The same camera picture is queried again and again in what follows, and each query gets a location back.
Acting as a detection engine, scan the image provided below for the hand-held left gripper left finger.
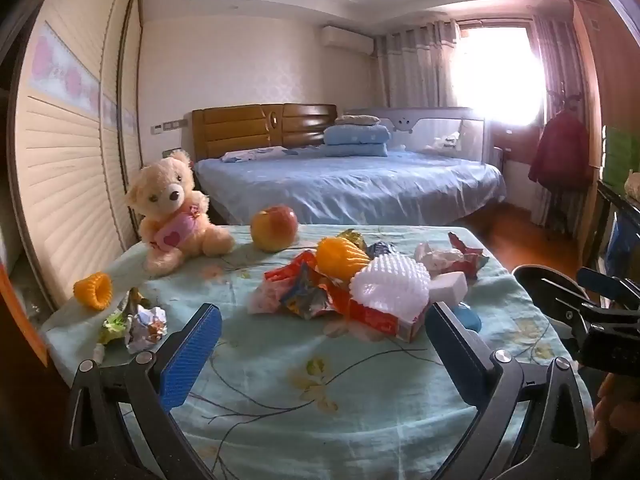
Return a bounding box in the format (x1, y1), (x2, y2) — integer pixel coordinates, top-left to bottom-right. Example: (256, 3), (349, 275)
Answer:
(67, 302), (223, 480)

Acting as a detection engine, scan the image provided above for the cream teddy bear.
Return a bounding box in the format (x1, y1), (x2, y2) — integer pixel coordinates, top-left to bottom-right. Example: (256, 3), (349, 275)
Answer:
(125, 150), (236, 277)

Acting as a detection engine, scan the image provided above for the bed with blue sheet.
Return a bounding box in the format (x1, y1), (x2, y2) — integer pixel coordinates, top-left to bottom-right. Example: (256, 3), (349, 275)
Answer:
(192, 145), (506, 226)

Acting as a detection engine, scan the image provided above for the red yellow apple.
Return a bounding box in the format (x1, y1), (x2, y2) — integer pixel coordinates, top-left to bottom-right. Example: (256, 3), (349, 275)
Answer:
(250, 205), (299, 253)

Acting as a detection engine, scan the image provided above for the pink wrapper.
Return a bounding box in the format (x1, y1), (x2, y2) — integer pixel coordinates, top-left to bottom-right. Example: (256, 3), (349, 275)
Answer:
(246, 277), (288, 316)

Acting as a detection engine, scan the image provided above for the flat blue printed pillow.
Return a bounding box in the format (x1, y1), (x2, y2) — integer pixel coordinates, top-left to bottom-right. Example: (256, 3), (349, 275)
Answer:
(220, 147), (288, 163)

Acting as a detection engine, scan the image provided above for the wooden headboard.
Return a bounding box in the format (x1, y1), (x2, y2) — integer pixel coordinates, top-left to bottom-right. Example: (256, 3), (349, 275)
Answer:
(191, 103), (338, 161)

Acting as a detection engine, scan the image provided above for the white foam fruit net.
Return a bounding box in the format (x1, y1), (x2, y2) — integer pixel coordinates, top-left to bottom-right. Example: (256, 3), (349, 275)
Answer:
(350, 254), (432, 322)

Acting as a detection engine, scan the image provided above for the person's right hand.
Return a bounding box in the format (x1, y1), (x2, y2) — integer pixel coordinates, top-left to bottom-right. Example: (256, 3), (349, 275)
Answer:
(594, 375), (640, 463)

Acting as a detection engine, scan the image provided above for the bright window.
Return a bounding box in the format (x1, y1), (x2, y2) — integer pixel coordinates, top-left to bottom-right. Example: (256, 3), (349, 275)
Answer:
(452, 25), (543, 126)

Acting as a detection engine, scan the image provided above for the white foam block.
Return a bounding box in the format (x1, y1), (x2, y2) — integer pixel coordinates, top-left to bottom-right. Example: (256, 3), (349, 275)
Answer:
(427, 271), (469, 307)

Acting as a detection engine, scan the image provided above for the red snack packet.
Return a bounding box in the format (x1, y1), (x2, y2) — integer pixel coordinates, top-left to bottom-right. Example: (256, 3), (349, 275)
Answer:
(264, 251), (321, 291)

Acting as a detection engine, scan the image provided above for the cream slatted wardrobe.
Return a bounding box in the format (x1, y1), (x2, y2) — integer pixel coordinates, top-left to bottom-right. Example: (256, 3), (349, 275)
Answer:
(0, 0), (146, 311)

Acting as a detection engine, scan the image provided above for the orange foam fruit net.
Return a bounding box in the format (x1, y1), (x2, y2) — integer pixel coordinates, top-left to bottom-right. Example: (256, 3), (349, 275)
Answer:
(73, 272), (112, 310)
(316, 237), (372, 282)

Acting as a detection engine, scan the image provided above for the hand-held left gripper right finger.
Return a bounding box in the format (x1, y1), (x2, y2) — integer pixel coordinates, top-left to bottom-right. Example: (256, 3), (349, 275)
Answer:
(424, 301), (593, 480)

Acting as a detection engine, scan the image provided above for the white and red wrapper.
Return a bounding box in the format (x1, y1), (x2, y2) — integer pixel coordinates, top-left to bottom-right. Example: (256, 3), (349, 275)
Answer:
(414, 231), (490, 279)

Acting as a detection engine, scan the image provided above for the coat rack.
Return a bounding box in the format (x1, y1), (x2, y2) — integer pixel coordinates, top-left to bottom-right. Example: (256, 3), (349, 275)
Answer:
(542, 87), (586, 241)

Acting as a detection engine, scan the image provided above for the brown wooden dresser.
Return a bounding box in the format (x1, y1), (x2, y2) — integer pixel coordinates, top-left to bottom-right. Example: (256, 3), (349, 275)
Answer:
(490, 122), (543, 163)

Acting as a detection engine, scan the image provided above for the blue mesh bed rail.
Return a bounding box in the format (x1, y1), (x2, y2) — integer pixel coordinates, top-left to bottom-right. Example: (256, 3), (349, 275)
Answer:
(345, 106), (487, 163)

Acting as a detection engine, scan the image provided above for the blue rounded object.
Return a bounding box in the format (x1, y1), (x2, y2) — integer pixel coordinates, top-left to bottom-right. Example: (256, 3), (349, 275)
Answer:
(450, 302), (482, 333)

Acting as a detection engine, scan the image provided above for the teal floral tablecloth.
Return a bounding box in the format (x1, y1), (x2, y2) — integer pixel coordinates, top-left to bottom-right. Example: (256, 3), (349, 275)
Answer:
(42, 224), (596, 480)

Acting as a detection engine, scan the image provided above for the stack of green boxes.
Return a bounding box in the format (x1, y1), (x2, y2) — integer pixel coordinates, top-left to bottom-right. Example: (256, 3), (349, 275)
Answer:
(600, 125), (640, 191)

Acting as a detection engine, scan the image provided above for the grey dotted curtain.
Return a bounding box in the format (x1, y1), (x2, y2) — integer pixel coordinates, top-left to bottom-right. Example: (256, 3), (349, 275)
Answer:
(530, 15), (571, 126)
(375, 19), (458, 111)

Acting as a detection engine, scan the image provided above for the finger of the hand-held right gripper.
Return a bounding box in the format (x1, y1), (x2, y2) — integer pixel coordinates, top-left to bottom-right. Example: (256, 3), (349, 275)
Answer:
(512, 264), (593, 356)
(577, 267), (640, 318)

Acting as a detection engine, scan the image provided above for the crumpled silver wrapper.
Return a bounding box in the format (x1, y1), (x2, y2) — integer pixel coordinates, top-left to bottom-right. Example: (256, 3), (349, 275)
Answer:
(97, 288), (151, 346)

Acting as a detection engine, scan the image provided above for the multicoloured foil wrapper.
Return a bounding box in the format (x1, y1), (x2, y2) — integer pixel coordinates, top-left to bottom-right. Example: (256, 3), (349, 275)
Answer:
(280, 272), (346, 321)

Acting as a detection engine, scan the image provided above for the dark red coat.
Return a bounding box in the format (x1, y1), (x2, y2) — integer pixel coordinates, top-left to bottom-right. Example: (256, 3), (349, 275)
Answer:
(528, 110), (593, 191)

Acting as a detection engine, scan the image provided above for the white air conditioner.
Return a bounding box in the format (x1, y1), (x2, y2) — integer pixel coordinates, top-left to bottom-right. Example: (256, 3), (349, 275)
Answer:
(321, 25), (375, 56)

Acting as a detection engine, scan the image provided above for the yellow green wrapper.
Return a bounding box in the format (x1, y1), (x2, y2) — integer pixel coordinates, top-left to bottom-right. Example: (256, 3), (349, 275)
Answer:
(334, 228), (368, 251)

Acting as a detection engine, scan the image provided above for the folded blue quilt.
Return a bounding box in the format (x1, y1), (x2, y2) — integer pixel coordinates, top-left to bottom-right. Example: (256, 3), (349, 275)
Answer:
(322, 124), (392, 157)

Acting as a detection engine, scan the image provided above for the red cardboard box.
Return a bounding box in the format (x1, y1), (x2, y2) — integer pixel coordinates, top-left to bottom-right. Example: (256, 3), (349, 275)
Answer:
(345, 297), (428, 343)

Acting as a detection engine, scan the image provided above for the blue silver wrapper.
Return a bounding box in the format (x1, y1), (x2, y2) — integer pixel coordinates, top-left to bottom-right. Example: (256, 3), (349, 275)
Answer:
(365, 240), (401, 261)

